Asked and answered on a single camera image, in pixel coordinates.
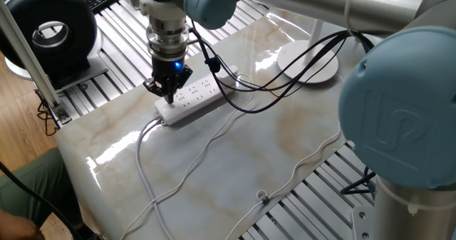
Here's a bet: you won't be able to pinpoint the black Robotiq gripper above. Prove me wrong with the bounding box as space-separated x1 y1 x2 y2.
142 51 194 105

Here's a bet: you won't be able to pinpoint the white power strip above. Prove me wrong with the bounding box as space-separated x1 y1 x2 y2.
154 68 238 126

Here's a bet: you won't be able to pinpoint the white power adapter plug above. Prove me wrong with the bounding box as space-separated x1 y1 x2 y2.
217 65 239 86

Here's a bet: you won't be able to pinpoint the thin white lamp cord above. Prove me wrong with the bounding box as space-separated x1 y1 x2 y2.
119 72 348 240

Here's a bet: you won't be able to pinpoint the white lamp base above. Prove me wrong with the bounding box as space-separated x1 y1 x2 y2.
276 19 339 84

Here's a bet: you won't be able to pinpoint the person's right hand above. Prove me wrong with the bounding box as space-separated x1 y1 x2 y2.
0 209 46 240

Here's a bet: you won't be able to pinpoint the marble pattern table mat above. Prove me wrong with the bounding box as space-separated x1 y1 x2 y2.
55 4 393 240

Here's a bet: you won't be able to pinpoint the green trousers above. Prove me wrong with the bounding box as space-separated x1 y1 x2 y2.
0 147 85 234

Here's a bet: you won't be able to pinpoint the thick black gripper cable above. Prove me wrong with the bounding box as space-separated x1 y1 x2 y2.
190 19 375 115

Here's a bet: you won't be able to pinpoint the grey power strip cable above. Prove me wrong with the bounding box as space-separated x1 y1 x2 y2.
135 117 174 240

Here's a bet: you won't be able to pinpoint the black ring-shaped device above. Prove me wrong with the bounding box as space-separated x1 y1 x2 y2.
0 0 110 91

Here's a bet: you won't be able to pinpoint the red and black wires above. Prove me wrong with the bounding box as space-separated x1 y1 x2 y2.
36 100 60 137

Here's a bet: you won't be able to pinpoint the black floor cable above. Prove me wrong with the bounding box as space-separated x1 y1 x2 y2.
0 160 83 240

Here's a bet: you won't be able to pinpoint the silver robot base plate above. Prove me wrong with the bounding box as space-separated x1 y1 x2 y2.
351 206 378 240

